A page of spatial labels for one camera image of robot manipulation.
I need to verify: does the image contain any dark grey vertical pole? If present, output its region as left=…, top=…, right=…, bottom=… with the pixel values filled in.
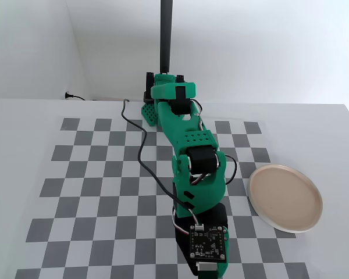
left=159, top=0, right=173, bottom=75

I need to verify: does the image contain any black camera cable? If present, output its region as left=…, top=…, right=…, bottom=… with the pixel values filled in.
left=121, top=98, right=203, bottom=230

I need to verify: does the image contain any beige round plate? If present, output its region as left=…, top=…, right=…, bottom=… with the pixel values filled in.
left=248, top=164, right=323, bottom=234

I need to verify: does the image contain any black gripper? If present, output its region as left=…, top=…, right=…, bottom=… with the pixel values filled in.
left=173, top=203, right=230, bottom=279

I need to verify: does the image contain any black wall plug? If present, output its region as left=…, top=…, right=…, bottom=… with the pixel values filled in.
left=64, top=91, right=87, bottom=101

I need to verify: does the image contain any grey white checkerboard mat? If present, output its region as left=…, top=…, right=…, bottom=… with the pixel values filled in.
left=16, top=117, right=311, bottom=279

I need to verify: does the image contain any black camera circuit board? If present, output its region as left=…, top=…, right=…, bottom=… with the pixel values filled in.
left=190, top=224, right=226, bottom=260

